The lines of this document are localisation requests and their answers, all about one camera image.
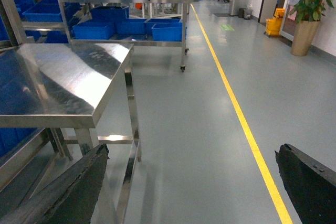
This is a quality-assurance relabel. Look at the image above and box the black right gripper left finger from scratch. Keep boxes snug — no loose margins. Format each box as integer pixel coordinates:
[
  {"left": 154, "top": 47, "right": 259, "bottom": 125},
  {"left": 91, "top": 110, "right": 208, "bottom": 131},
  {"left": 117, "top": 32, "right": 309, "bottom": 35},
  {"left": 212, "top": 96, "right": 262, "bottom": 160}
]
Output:
[{"left": 1, "top": 144, "right": 109, "bottom": 223}]

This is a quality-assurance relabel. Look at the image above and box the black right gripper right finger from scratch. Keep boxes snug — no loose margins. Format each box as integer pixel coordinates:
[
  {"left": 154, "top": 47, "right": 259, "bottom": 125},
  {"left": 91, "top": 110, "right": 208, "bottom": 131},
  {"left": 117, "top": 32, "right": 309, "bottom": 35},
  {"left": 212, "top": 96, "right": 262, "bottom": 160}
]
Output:
[{"left": 275, "top": 144, "right": 335, "bottom": 223}]

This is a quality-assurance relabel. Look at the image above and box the stainless steel shelf rack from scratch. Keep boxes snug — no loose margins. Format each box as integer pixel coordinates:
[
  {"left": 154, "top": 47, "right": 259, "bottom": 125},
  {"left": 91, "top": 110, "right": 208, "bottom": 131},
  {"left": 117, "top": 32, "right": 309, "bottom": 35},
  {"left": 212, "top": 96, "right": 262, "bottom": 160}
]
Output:
[{"left": 0, "top": 0, "right": 69, "bottom": 51}]

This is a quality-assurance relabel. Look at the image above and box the stainless steel table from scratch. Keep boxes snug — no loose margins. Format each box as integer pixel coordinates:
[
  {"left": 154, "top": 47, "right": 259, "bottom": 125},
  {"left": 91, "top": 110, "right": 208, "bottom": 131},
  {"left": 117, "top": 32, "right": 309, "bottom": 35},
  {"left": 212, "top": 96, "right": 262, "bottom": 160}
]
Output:
[{"left": 1, "top": 42, "right": 141, "bottom": 223}]

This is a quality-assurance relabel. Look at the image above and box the yellow mop bucket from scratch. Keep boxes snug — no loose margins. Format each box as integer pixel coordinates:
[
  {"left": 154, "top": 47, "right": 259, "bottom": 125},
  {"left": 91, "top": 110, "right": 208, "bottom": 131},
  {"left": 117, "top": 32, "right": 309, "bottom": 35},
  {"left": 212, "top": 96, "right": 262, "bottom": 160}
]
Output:
[{"left": 264, "top": 8, "right": 285, "bottom": 37}]

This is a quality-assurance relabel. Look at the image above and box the potted plant in gold pot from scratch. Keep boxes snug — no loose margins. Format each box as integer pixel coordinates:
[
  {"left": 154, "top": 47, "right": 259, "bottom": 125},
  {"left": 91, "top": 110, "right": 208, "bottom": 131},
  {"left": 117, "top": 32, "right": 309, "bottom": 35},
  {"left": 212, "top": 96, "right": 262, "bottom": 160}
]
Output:
[{"left": 289, "top": 0, "right": 334, "bottom": 56}]

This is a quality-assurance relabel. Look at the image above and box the steel cart with blue bins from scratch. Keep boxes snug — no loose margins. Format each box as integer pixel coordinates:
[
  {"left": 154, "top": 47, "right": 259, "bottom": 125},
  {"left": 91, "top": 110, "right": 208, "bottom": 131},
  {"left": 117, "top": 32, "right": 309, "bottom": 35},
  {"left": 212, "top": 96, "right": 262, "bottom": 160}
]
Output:
[{"left": 58, "top": 0, "right": 193, "bottom": 71}]

